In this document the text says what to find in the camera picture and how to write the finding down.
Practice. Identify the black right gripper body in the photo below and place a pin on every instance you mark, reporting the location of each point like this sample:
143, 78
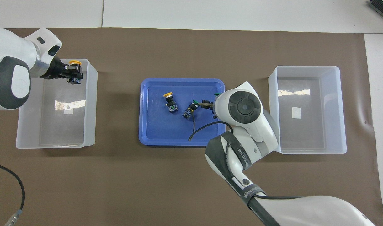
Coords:
214, 113

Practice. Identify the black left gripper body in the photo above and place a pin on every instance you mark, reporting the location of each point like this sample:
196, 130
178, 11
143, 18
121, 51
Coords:
55, 70

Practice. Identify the yellow push button switch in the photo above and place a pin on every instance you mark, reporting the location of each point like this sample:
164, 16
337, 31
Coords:
74, 62
170, 102

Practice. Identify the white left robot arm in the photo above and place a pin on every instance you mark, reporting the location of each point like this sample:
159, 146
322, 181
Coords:
12, 62

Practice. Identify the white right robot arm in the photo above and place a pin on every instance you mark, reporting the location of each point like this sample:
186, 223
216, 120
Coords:
247, 125

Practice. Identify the blue plastic tray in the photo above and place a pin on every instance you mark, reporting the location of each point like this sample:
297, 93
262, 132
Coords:
166, 131

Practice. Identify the translucent white plastic box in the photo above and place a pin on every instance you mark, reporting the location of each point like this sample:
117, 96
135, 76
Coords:
53, 125
304, 135

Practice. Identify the white rectangular sticker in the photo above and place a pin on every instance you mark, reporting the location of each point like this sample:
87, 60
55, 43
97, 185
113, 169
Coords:
296, 113

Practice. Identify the brown paper table mat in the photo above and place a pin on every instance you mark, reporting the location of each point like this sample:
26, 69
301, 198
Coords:
116, 182

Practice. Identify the grey ribbed metal device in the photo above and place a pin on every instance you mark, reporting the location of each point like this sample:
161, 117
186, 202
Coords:
382, 8

